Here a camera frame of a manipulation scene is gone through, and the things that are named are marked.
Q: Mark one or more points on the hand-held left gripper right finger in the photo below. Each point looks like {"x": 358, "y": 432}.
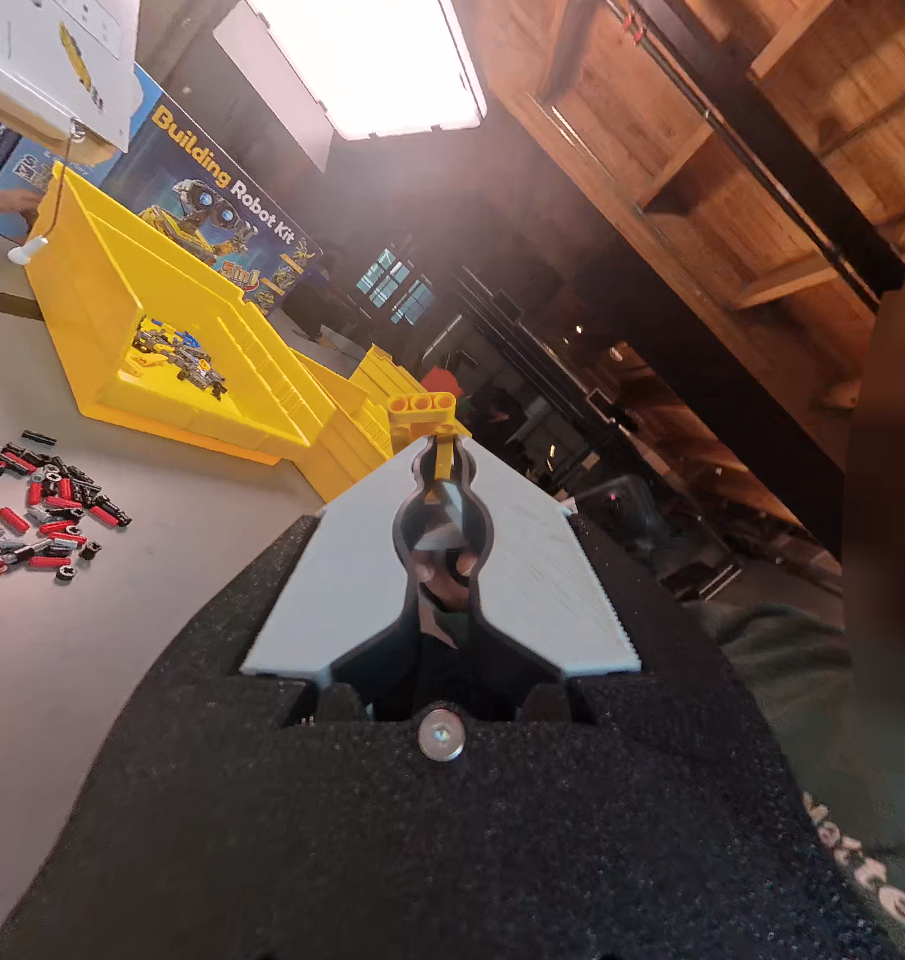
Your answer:
{"x": 550, "y": 585}

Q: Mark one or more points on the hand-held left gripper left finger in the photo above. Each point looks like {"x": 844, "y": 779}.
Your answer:
{"x": 332, "y": 592}

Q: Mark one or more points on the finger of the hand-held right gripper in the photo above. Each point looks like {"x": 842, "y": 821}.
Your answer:
{"x": 434, "y": 541}
{"x": 449, "y": 501}

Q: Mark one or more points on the yellow lego beam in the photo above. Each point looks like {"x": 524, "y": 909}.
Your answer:
{"x": 422, "y": 409}

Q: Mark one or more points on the yellow plastic bin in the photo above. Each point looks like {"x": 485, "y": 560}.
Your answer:
{"x": 100, "y": 300}
{"x": 362, "y": 435}

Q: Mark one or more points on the pile of small lego pins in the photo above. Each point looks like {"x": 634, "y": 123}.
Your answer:
{"x": 47, "y": 510}

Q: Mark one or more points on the pile of grey lego parts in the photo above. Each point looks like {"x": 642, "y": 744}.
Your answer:
{"x": 182, "y": 360}

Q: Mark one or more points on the black lego pin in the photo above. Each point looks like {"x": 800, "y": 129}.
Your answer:
{"x": 38, "y": 436}

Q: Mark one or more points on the lego instruction manual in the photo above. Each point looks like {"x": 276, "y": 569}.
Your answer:
{"x": 100, "y": 30}

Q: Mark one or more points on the person's right hand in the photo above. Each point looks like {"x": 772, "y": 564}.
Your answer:
{"x": 445, "y": 577}

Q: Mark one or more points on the person's green sweatshirt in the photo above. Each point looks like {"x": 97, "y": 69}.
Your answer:
{"x": 797, "y": 675}

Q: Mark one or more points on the blue toy kit box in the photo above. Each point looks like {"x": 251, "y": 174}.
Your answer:
{"x": 197, "y": 187}
{"x": 10, "y": 180}

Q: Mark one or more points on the ceiling light panel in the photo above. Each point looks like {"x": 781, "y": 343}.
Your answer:
{"x": 377, "y": 67}

